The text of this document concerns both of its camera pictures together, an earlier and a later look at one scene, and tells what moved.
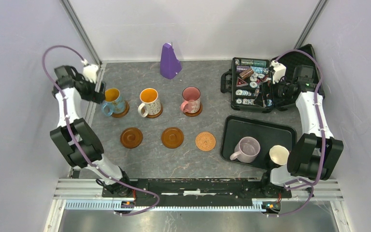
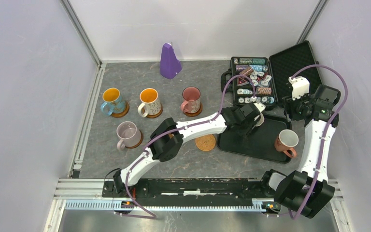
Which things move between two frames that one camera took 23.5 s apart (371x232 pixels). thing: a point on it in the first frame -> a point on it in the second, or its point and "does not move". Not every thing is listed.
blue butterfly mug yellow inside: x=114 y=103 does not move
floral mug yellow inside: x=150 y=104 does not move
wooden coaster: x=124 y=112 does not move
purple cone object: x=170 y=66 does not move
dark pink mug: x=191 y=102 does not move
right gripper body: x=281 y=92 -> x=294 y=109
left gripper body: x=88 y=88 -> x=247 y=126
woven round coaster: x=205 y=141 does not move
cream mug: x=279 y=154 -> x=261 y=121
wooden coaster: x=195 y=113 does not move
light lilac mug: x=246 y=150 -> x=130 y=135
